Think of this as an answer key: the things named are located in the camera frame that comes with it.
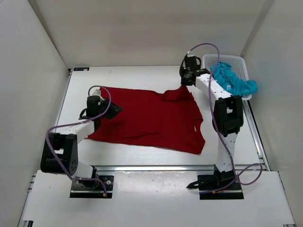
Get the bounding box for red t shirt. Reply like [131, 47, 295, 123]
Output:
[88, 86, 205, 155]

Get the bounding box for white plastic basket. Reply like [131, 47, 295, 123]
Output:
[202, 54, 252, 102]

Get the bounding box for teal t shirt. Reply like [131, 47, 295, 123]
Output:
[210, 61, 258, 96]

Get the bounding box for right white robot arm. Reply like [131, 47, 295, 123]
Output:
[179, 54, 243, 192]

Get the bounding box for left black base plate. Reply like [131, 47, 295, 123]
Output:
[70, 172, 114, 199]

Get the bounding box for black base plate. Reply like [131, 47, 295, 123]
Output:
[186, 175, 244, 200]
[70, 172, 114, 199]

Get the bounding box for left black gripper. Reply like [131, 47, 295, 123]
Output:
[97, 97, 123, 120]

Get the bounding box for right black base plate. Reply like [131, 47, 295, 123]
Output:
[186, 175, 244, 200]

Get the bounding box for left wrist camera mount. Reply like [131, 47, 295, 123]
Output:
[91, 89, 104, 102]

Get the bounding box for black label sticker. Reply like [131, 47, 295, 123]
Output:
[73, 67, 90, 71]

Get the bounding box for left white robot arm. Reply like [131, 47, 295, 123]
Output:
[40, 95, 123, 189]

